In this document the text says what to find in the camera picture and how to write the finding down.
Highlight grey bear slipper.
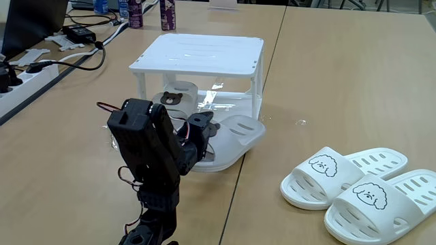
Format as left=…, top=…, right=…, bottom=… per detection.
left=189, top=114, right=266, bottom=173
left=151, top=80, right=199, bottom=129

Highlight white dog slipper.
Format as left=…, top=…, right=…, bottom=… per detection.
left=323, top=169, right=436, bottom=245
left=279, top=146, right=409, bottom=211

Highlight white two-shelf shoe rack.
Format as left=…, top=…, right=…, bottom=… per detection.
left=128, top=33, right=265, bottom=137

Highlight clear tape strip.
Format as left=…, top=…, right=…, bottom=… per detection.
left=101, top=124, right=120, bottom=151

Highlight purple drink can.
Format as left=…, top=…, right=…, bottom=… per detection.
left=127, top=0, right=144, bottom=29
left=159, top=0, right=177, bottom=32

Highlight white card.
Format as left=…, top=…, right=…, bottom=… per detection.
left=208, top=0, right=239, bottom=10

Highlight black power adapter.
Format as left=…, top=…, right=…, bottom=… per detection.
left=62, top=24, right=97, bottom=45

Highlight black chair base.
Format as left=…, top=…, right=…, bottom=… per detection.
left=287, top=0, right=392, bottom=14

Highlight white power strip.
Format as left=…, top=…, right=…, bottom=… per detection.
left=0, top=60, right=61, bottom=117

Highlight black monitor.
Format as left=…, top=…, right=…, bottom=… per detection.
left=1, top=0, right=69, bottom=61

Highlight black plug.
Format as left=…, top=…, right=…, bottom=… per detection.
left=0, top=61, right=24, bottom=93

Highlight white cable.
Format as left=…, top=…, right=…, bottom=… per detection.
left=37, top=0, right=160, bottom=65

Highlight thin black cable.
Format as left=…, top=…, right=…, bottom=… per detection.
left=64, top=9, right=120, bottom=29

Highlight white flat plastic bracket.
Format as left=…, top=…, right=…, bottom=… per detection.
left=44, top=33, right=86, bottom=52
left=9, top=48, right=51, bottom=67

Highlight black power cable with plug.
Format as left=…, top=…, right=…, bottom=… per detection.
left=25, top=40, right=107, bottom=74

